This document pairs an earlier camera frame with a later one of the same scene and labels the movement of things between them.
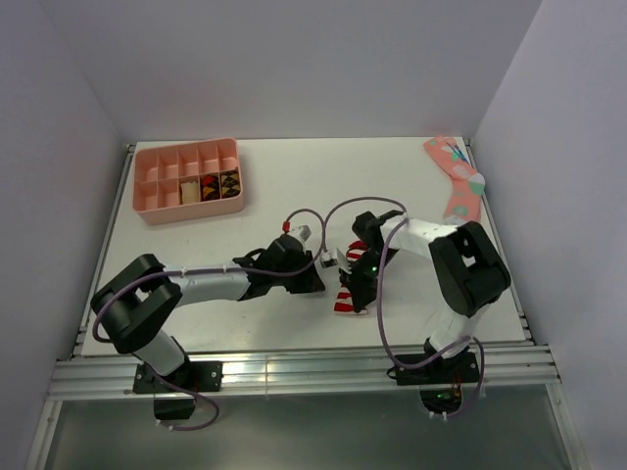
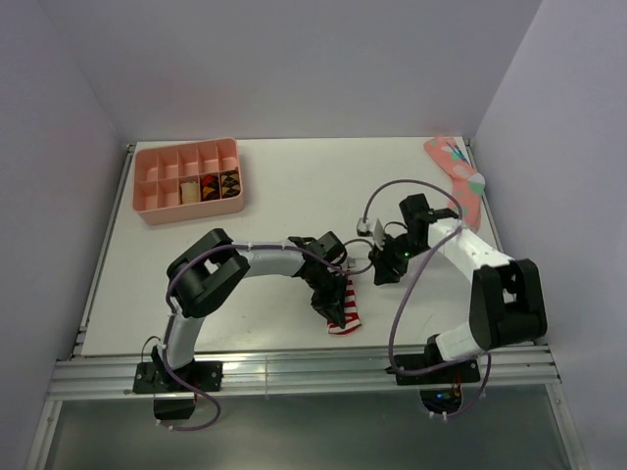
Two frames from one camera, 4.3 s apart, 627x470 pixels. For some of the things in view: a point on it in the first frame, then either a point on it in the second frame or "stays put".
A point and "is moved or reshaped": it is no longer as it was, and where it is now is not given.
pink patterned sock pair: (463, 201) stays put
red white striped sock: (345, 305) is moved or reshaped
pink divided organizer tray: (158, 172) stays put
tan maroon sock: (190, 192) stays put
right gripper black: (362, 291) -> (384, 263)
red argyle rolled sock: (210, 187) stays put
